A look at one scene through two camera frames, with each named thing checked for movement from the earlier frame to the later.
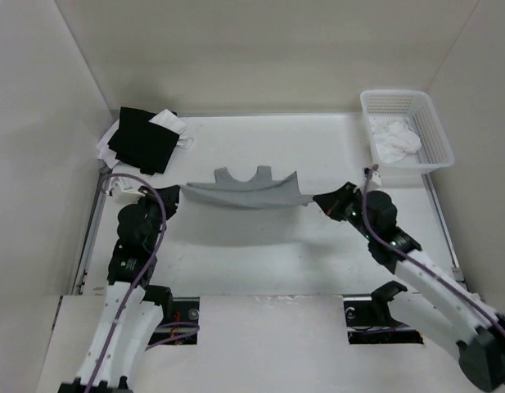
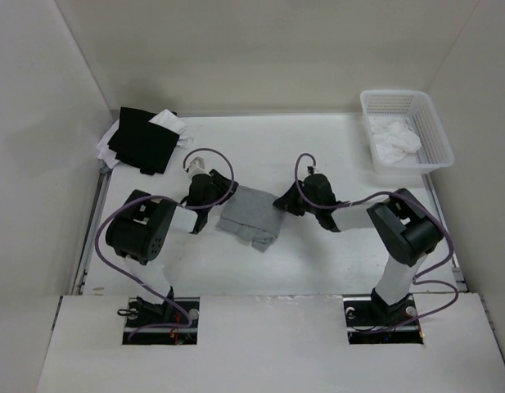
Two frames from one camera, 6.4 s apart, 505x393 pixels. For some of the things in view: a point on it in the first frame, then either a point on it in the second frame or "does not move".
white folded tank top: (166, 119) does not move
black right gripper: (331, 203) -> (287, 201)
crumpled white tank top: (394, 140) does not move
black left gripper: (170, 195) -> (223, 185)
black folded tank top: (142, 144) does not move
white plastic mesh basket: (419, 109) does not move
